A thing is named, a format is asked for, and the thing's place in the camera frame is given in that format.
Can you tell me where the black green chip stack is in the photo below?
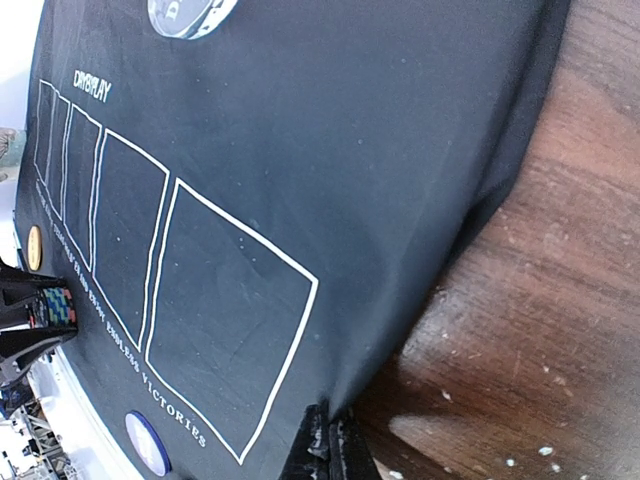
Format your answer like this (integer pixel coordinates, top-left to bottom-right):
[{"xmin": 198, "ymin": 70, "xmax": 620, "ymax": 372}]
[{"xmin": 29, "ymin": 287, "xmax": 77, "ymax": 328}]

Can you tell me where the orange big blind button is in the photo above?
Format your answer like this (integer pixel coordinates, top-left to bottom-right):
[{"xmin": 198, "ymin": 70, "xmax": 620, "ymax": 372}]
[{"xmin": 27, "ymin": 225, "xmax": 43, "ymax": 271}]

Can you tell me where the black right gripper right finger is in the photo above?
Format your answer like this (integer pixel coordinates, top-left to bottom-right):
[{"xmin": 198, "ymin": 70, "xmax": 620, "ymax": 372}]
[{"xmin": 279, "ymin": 403, "xmax": 380, "ymax": 480}]

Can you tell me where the beige ceramic mug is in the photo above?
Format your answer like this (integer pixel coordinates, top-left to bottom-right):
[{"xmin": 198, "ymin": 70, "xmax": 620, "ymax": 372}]
[{"xmin": 0, "ymin": 128, "xmax": 17, "ymax": 159}]

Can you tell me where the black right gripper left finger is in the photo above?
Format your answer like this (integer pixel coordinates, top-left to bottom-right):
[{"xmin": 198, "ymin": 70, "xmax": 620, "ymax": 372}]
[{"xmin": 1, "ymin": 263, "xmax": 78, "ymax": 385}]

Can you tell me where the black poker mat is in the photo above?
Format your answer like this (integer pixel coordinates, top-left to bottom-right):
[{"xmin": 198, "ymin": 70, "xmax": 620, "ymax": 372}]
[{"xmin": 15, "ymin": 1, "xmax": 570, "ymax": 479}]

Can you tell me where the clear acrylic dealer button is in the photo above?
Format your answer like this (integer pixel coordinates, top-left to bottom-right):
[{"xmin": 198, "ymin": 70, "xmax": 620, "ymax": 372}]
[{"xmin": 147, "ymin": 0, "xmax": 238, "ymax": 40}]

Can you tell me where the purple small blind button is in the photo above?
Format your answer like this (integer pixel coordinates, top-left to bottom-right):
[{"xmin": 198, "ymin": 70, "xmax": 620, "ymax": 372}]
[{"xmin": 125, "ymin": 410, "xmax": 171, "ymax": 477}]

